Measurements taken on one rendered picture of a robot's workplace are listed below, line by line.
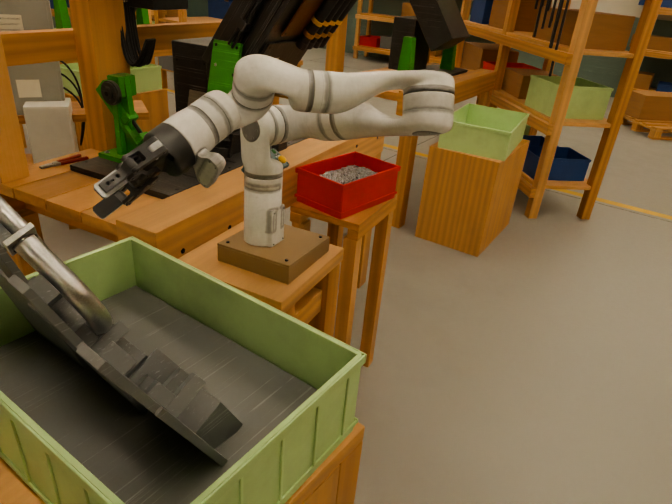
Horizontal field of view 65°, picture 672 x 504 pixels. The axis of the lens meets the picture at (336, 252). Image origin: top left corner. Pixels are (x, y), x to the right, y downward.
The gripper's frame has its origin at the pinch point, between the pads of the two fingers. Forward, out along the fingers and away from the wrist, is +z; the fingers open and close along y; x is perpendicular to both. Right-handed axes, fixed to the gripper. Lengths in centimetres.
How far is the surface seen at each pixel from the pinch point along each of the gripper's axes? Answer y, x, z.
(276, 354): -20.0, 36.7, -7.8
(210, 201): -69, 3, -39
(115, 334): -9.1, 14.3, 10.1
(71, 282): 0.5, 6.0, 10.1
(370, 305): -112, 72, -75
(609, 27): -116, 79, -344
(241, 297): -20.5, 24.5, -10.9
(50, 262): 0.7, 2.4, 10.1
